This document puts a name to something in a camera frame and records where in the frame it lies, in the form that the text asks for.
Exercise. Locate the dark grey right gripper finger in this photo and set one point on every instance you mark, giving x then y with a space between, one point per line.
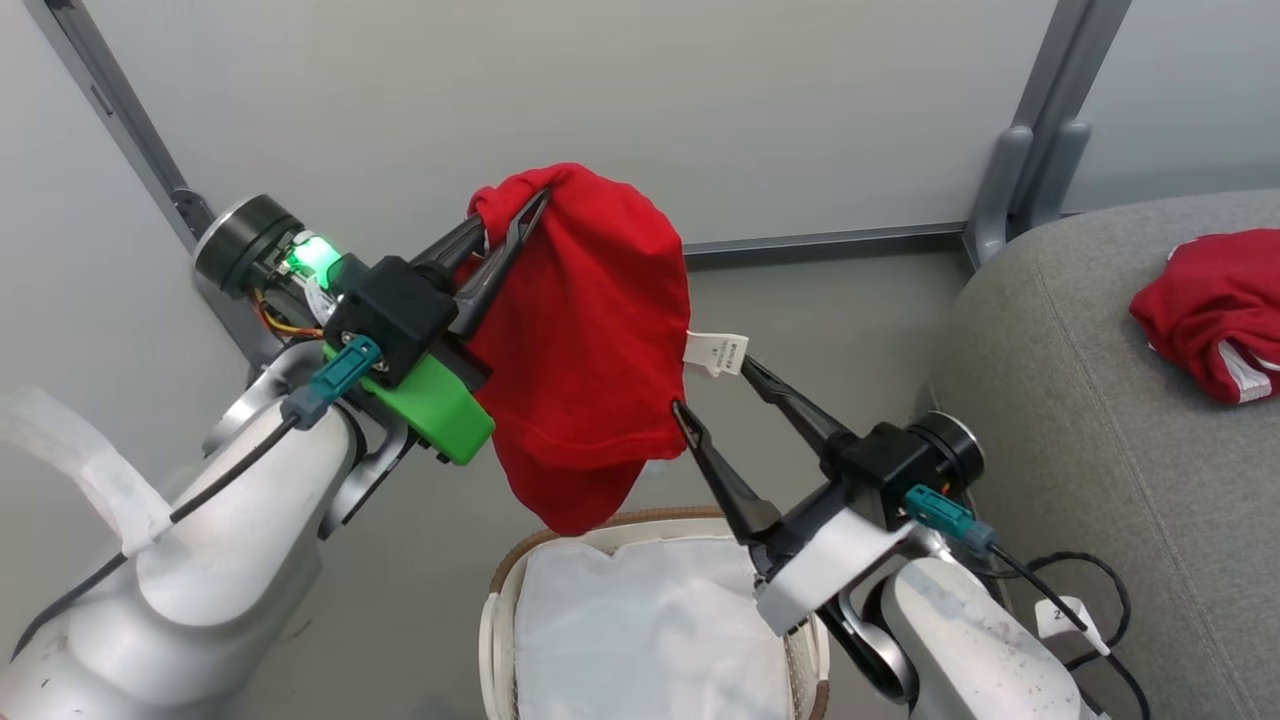
800 415
735 495

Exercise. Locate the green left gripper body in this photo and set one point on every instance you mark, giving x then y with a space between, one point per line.
440 410

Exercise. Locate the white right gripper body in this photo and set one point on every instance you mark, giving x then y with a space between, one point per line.
830 560

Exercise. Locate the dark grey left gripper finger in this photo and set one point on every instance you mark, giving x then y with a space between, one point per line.
450 245
485 280

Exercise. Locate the plain red garment white tag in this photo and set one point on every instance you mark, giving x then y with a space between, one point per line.
590 330

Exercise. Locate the red garment with white stripe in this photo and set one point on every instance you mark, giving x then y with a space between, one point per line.
1200 300

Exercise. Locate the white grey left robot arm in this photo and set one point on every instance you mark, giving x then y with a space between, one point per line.
200 590

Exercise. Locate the grey fabric sofa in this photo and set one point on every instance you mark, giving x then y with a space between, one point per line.
1100 400

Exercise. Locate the woven wicker laundry basket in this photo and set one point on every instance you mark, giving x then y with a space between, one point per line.
810 660

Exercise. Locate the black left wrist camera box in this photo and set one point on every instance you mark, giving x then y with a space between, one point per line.
395 310

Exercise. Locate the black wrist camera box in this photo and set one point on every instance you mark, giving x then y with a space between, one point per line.
885 465
395 310

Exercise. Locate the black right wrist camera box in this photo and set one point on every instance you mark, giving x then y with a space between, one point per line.
885 465

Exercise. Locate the grey metal baseboard rail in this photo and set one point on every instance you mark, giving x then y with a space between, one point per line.
830 240

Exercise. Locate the dark grey partition post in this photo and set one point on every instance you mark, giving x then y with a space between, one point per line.
117 100

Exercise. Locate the grey partition post curved foot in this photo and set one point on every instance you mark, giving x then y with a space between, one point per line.
1062 80

